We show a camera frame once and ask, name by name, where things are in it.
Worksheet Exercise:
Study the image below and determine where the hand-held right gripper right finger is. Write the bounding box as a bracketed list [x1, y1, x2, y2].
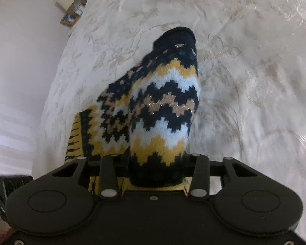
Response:
[185, 153, 258, 201]

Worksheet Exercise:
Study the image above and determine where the wooden picture frame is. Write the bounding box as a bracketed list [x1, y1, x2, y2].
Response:
[60, 12, 79, 26]

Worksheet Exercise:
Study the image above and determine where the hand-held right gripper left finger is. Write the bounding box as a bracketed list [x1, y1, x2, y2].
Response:
[51, 154, 131, 201]

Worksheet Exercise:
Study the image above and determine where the small photo frame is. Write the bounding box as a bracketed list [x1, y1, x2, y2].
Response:
[71, 0, 86, 16]

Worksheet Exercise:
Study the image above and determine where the white embroidered bedspread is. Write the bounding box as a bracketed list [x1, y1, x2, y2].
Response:
[32, 0, 306, 236]

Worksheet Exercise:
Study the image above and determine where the navy yellow zigzag knit sweater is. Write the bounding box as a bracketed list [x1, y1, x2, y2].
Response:
[64, 26, 202, 192]

